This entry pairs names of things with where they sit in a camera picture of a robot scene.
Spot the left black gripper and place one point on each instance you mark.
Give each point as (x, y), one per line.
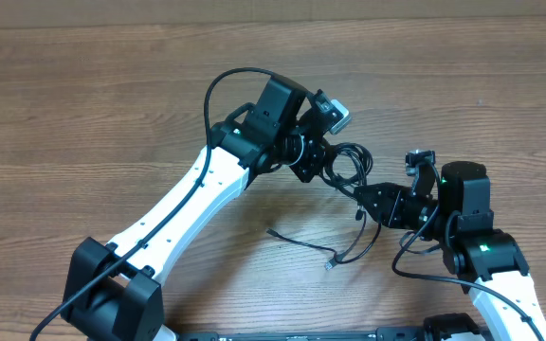
(309, 161)

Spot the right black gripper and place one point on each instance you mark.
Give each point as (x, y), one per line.
(397, 206)

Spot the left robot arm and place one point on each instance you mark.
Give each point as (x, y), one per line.
(113, 290)

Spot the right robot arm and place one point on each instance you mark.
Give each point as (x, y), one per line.
(451, 206)

